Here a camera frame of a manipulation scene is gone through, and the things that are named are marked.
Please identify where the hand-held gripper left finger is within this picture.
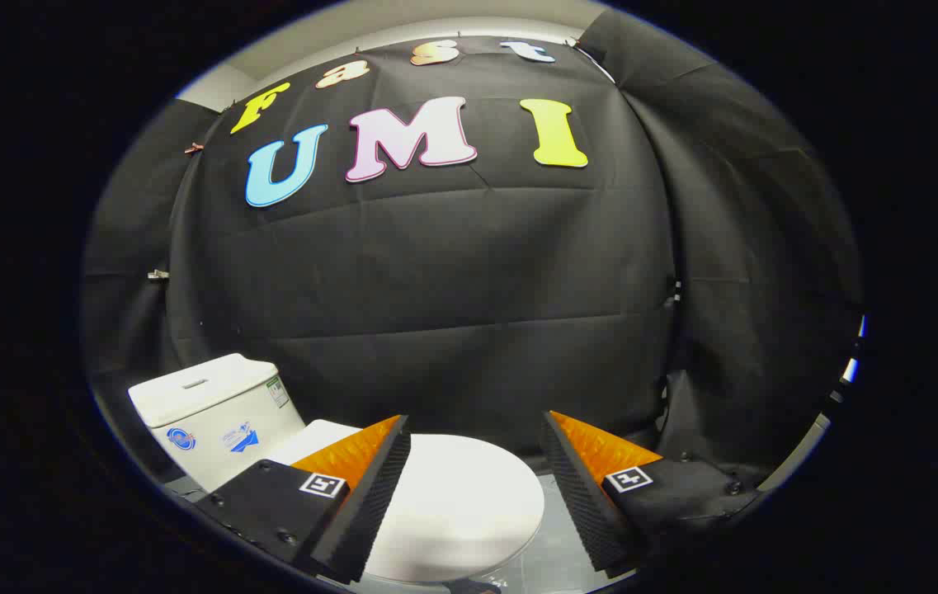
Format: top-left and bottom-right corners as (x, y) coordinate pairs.
(192, 414), (412, 583)

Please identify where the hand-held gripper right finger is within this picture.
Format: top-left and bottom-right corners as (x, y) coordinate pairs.
(540, 410), (760, 578)

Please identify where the black backdrop cloth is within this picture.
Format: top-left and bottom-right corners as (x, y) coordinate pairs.
(81, 10), (864, 496)

